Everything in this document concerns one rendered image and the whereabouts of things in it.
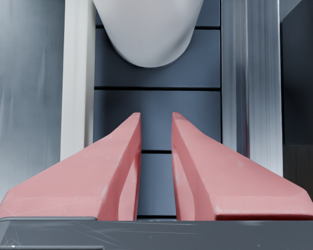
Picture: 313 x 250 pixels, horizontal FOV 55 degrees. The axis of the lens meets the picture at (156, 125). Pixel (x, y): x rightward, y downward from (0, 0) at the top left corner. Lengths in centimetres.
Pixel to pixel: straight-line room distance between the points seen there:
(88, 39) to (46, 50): 10
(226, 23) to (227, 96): 5
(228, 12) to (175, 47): 6
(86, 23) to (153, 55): 4
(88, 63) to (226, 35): 9
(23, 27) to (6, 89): 5
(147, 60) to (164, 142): 5
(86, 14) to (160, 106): 7
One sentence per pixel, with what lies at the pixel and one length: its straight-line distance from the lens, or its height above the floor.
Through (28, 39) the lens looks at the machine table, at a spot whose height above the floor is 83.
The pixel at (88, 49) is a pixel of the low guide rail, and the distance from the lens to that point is 16.
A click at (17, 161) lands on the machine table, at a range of 25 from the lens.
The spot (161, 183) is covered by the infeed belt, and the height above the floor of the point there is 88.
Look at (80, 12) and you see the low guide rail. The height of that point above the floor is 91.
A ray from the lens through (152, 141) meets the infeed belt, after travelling 18.
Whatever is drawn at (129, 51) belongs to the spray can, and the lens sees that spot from 16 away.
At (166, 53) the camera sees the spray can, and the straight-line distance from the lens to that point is 16.
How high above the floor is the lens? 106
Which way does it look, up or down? 86 degrees down
